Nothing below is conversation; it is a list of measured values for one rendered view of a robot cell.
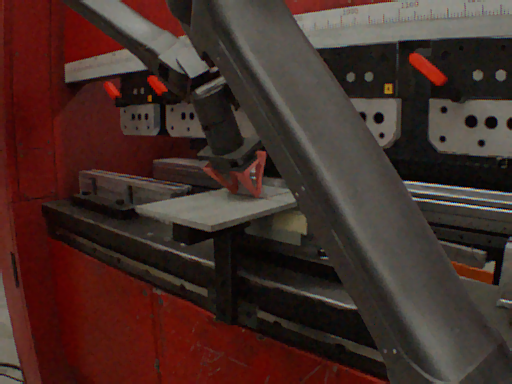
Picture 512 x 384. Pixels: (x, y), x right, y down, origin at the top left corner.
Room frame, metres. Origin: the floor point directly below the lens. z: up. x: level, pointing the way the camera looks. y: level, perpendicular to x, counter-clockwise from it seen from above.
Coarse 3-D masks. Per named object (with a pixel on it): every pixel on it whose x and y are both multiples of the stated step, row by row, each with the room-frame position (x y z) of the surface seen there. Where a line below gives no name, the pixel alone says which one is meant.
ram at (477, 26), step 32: (128, 0) 1.08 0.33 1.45; (160, 0) 0.99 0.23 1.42; (288, 0) 0.75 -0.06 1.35; (320, 0) 0.71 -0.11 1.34; (352, 0) 0.67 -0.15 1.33; (384, 0) 0.64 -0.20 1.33; (64, 32) 1.32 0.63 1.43; (96, 32) 1.18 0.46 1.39; (320, 32) 0.71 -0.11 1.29; (352, 32) 0.67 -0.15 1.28; (384, 32) 0.64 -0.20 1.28; (416, 32) 0.60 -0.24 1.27; (448, 32) 0.57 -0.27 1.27; (480, 32) 0.54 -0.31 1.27; (128, 64) 1.08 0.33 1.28
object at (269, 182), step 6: (264, 150) 0.83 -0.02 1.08; (270, 162) 0.82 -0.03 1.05; (264, 168) 0.83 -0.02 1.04; (270, 168) 0.82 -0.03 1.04; (276, 168) 0.81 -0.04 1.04; (264, 174) 0.83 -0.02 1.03; (270, 174) 0.82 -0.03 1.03; (276, 174) 0.81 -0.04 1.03; (264, 180) 0.84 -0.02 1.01; (270, 180) 0.83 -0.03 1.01; (276, 180) 0.82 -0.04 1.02; (282, 180) 0.81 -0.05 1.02; (270, 186) 0.83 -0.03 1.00; (276, 186) 0.82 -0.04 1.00; (282, 186) 0.81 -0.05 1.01
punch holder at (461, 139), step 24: (432, 48) 0.59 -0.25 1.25; (456, 48) 0.56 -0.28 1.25; (480, 48) 0.54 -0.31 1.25; (504, 48) 0.53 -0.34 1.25; (456, 72) 0.56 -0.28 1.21; (480, 72) 0.54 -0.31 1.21; (504, 72) 0.52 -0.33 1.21; (432, 96) 0.59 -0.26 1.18; (480, 96) 0.54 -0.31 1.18; (504, 96) 0.52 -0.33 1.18; (432, 120) 0.58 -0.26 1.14; (456, 120) 0.56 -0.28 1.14; (480, 120) 0.54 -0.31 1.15; (504, 120) 0.52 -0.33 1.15; (432, 144) 0.58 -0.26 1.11; (456, 144) 0.56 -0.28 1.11; (480, 144) 0.55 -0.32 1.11; (504, 144) 0.52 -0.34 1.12
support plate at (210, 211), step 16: (208, 192) 0.77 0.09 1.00; (144, 208) 0.64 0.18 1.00; (160, 208) 0.64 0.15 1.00; (176, 208) 0.64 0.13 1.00; (192, 208) 0.64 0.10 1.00; (208, 208) 0.64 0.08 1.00; (224, 208) 0.64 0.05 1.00; (240, 208) 0.64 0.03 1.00; (256, 208) 0.64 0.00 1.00; (272, 208) 0.64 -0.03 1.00; (288, 208) 0.68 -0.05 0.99; (192, 224) 0.56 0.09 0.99; (208, 224) 0.54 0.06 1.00; (224, 224) 0.56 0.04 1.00
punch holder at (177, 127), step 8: (208, 64) 0.88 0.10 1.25; (168, 88) 0.97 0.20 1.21; (176, 96) 0.95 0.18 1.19; (176, 104) 0.94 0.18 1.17; (184, 104) 0.93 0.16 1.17; (192, 104) 0.91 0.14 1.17; (168, 112) 0.96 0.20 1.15; (176, 112) 0.94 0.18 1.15; (184, 112) 0.93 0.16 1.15; (192, 112) 0.91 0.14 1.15; (168, 120) 0.96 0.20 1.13; (176, 120) 0.94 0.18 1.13; (184, 120) 0.93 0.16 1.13; (192, 120) 0.91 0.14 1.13; (168, 128) 0.96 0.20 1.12; (176, 128) 0.94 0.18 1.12; (184, 128) 0.93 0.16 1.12; (192, 128) 0.91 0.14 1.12; (200, 128) 0.89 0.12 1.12; (176, 136) 0.95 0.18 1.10; (184, 136) 0.93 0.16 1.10; (192, 136) 0.91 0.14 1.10; (200, 136) 0.89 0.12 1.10
